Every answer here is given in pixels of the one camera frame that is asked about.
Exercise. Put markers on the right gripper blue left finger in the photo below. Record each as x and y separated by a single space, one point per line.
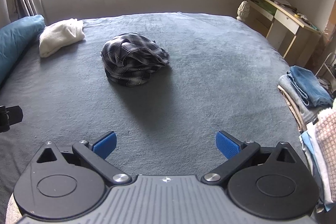
104 145

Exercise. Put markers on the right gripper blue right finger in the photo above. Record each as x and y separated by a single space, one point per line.
228 145

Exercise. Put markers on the black white plaid pants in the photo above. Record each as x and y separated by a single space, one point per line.
130 59

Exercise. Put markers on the grey bed blanket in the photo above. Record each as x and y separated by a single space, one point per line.
222 75

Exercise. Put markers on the teal blue pillow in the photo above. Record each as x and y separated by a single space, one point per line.
15 38

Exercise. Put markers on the folded grey garment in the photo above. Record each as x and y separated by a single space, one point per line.
301 113

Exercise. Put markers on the folded white fleece garment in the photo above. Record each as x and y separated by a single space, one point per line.
60 34

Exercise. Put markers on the pink white woven cloth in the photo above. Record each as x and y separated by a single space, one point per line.
325 135

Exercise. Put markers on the light wooden desk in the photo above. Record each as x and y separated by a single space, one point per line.
294 39

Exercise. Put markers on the metal chair frame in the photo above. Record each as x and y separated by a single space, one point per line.
327 70

